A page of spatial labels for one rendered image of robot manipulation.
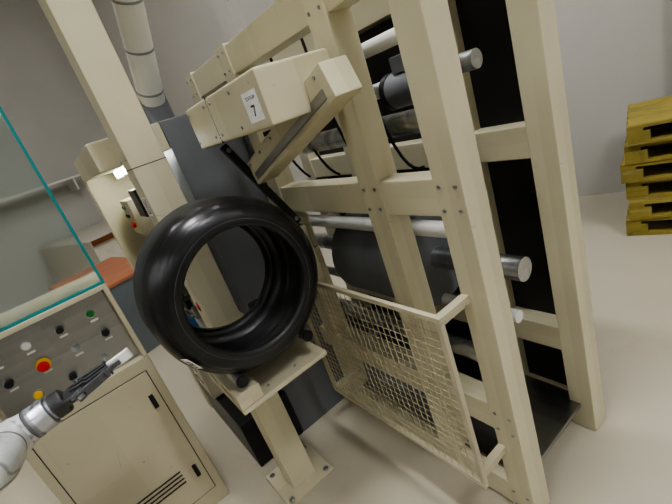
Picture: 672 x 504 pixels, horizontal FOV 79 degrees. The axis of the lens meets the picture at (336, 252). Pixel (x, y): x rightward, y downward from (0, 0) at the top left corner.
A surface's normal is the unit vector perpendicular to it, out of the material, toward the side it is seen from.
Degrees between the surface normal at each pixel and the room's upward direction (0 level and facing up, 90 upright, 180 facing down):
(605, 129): 90
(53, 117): 90
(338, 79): 72
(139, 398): 90
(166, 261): 57
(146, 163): 90
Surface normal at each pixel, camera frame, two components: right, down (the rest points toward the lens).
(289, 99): 0.58, 0.10
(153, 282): -0.20, 0.00
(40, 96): 0.77, -0.04
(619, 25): -0.55, 0.46
